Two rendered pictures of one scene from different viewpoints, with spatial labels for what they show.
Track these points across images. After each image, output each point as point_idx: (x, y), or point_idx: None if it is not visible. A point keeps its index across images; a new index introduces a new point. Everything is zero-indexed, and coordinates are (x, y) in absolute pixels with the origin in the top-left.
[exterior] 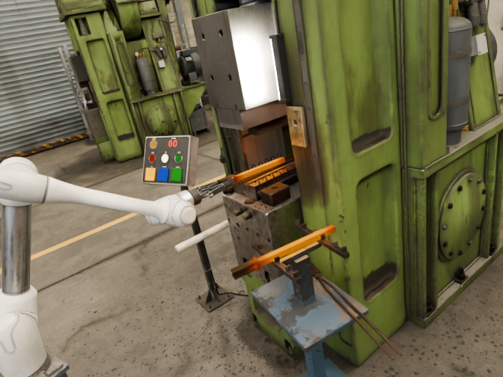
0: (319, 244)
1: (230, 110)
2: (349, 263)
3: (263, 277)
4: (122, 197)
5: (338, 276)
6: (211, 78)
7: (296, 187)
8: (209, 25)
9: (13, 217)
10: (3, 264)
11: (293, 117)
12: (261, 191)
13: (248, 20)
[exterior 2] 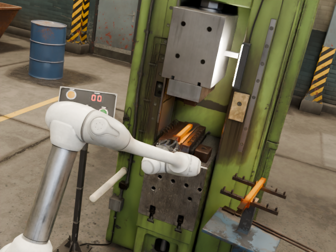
0: (259, 190)
1: (189, 84)
2: None
3: (174, 220)
4: (162, 149)
5: None
6: (175, 55)
7: None
8: (196, 19)
9: (70, 161)
10: (43, 210)
11: (239, 100)
12: (197, 150)
13: (227, 26)
